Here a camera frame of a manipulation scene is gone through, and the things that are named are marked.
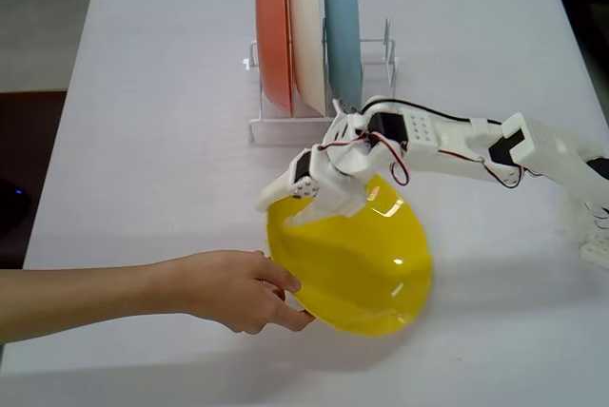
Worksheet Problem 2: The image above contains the person's bare forearm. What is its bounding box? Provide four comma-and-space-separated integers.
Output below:
0, 258, 167, 347

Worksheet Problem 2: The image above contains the white wire dish rack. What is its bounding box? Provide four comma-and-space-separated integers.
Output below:
241, 16, 401, 146

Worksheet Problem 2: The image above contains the person's bare hand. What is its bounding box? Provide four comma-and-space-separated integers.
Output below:
156, 248, 316, 336

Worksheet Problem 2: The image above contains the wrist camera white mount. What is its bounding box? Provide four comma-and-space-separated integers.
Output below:
319, 96, 370, 150

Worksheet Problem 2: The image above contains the blue plate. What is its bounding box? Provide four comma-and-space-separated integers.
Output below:
324, 0, 365, 109

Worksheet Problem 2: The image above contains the dark round object blue light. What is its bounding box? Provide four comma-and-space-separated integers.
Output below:
0, 177, 32, 232

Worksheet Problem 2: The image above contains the orange plate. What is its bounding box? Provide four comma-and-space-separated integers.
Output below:
255, 0, 293, 117

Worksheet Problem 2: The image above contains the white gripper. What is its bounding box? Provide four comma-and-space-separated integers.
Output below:
257, 144, 368, 227

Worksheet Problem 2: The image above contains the cream plate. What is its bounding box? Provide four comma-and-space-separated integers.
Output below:
288, 0, 329, 117

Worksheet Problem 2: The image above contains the yellow plate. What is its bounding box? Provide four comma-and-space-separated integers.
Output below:
264, 172, 434, 338

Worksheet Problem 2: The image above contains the red black servo wire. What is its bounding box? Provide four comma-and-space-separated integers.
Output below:
440, 149, 532, 190
316, 129, 414, 188

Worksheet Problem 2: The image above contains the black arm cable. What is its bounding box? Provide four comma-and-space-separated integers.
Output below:
361, 98, 506, 126

